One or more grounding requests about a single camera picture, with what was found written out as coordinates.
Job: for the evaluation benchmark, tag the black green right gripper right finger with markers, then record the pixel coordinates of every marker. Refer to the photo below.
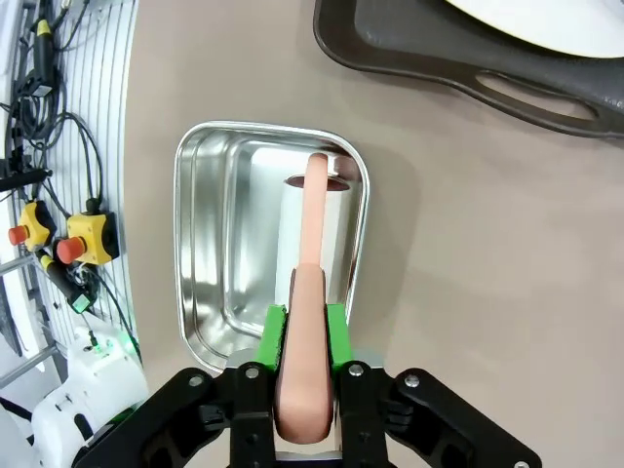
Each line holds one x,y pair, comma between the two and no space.
439,424

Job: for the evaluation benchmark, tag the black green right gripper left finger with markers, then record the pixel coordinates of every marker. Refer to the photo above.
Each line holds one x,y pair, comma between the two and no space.
195,419

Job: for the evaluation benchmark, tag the pink lint roller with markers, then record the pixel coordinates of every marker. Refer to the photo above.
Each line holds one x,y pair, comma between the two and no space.
312,219

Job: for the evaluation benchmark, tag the black serving tray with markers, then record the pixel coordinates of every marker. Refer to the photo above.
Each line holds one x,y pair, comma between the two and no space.
439,53

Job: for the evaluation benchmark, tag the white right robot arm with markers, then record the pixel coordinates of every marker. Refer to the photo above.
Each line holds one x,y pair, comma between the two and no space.
97,380

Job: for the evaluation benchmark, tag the small green lit device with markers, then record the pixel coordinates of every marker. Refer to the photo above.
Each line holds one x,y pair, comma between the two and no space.
82,303

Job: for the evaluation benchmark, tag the shiny metal tray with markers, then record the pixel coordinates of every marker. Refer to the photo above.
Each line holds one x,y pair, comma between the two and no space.
209,219

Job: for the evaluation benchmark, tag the yellow emergency stop button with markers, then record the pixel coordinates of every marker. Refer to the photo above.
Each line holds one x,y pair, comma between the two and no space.
31,224
90,236

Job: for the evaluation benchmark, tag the black rod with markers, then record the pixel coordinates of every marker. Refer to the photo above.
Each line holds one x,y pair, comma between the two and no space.
24,179

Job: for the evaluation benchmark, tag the grooved aluminium mounting plate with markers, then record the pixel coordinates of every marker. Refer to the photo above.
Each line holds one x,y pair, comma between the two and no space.
112,73

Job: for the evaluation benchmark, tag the large white dinner plate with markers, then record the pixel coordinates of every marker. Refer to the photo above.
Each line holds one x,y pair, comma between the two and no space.
560,24

